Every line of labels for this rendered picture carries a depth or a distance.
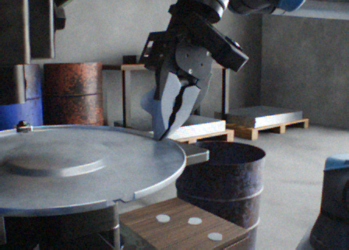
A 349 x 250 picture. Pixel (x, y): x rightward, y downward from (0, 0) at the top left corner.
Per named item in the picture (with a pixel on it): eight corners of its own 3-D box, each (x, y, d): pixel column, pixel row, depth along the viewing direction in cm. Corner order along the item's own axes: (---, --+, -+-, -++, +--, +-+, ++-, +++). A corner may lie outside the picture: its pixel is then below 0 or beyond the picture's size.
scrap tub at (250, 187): (217, 218, 194) (220, 137, 187) (276, 247, 161) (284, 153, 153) (157, 240, 169) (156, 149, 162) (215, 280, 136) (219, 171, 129)
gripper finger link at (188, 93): (155, 140, 53) (174, 84, 54) (180, 148, 48) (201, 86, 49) (139, 134, 51) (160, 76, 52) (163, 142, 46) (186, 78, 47)
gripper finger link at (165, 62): (168, 107, 48) (188, 51, 49) (176, 108, 47) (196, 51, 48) (142, 95, 45) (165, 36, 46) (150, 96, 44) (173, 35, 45)
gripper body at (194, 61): (170, 86, 56) (194, 20, 57) (209, 89, 49) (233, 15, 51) (134, 66, 51) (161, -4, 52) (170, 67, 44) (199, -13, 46)
